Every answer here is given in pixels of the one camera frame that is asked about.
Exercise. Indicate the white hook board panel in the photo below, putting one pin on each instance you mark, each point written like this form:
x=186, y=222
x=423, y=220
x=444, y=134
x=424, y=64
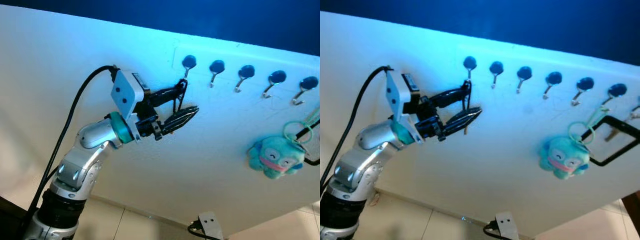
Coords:
x=500, y=165
x=200, y=165

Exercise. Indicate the dark brown wooden table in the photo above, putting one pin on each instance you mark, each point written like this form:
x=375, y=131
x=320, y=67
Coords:
x=634, y=210

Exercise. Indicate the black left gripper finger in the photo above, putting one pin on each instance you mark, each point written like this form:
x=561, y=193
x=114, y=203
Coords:
x=167, y=94
x=462, y=119
x=180, y=117
x=450, y=95

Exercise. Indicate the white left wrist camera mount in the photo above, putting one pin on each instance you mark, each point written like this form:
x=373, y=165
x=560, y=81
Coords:
x=124, y=94
x=395, y=95

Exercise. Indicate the black framed clear card holder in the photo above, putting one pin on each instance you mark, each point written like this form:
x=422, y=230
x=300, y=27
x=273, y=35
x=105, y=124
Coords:
x=303, y=133
x=612, y=142

